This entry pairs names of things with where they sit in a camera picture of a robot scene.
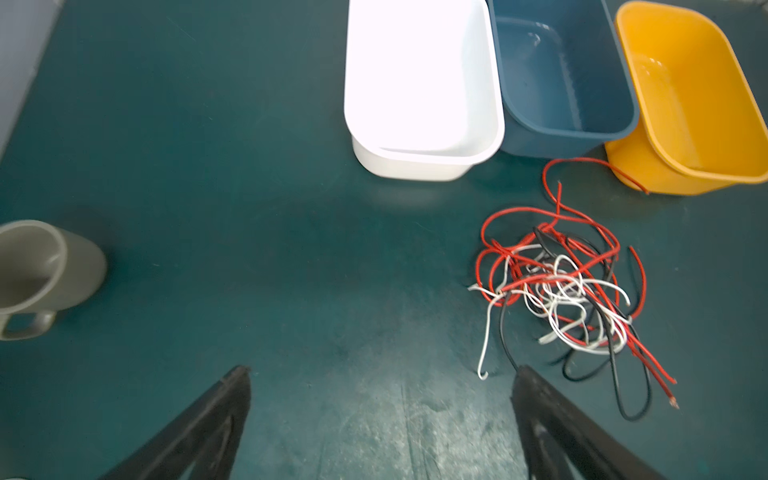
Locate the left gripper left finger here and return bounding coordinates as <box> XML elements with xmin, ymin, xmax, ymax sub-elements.
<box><xmin>102</xmin><ymin>366</ymin><xmax>251</xmax><ymax>479</ymax></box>

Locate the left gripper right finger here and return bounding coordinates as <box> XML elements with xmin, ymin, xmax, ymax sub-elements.
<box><xmin>511</xmin><ymin>366</ymin><xmax>662</xmax><ymax>479</ymax></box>

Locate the black cable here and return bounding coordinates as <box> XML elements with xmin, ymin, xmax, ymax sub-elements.
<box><xmin>499</xmin><ymin>227</ymin><xmax>654</xmax><ymax>422</ymax></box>

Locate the red cable tangle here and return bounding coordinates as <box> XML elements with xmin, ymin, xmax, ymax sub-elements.
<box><xmin>473</xmin><ymin>157</ymin><xmax>680</xmax><ymax>410</ymax></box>

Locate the olive green mug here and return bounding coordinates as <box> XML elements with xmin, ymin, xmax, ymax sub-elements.
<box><xmin>1</xmin><ymin>220</ymin><xmax>107</xmax><ymax>341</ymax></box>

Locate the yellow plastic bin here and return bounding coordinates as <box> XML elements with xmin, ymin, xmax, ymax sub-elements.
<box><xmin>605</xmin><ymin>1</ymin><xmax>767</xmax><ymax>196</ymax></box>

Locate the blue plastic bin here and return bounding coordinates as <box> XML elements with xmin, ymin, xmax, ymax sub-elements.
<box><xmin>487</xmin><ymin>0</ymin><xmax>639</xmax><ymax>158</ymax></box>

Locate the white plastic bin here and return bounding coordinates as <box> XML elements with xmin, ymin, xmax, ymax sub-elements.
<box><xmin>344</xmin><ymin>1</ymin><xmax>505</xmax><ymax>182</ymax></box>

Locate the white cable tangle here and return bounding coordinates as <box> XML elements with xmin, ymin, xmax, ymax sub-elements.
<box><xmin>467</xmin><ymin>242</ymin><xmax>632</xmax><ymax>382</ymax></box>

